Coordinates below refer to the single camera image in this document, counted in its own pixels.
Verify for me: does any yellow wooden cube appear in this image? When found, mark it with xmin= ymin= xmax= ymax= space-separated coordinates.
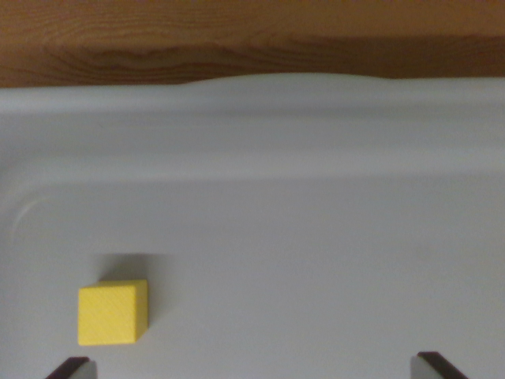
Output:
xmin=77 ymin=279 xmax=149 ymax=347

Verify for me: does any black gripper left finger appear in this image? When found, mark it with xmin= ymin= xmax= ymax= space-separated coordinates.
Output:
xmin=45 ymin=356 xmax=98 ymax=379

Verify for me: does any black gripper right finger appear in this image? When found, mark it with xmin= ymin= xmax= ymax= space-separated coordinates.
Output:
xmin=410 ymin=351 xmax=470 ymax=379

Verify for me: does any white plastic bin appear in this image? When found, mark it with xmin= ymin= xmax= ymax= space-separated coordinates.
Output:
xmin=0 ymin=73 xmax=505 ymax=379

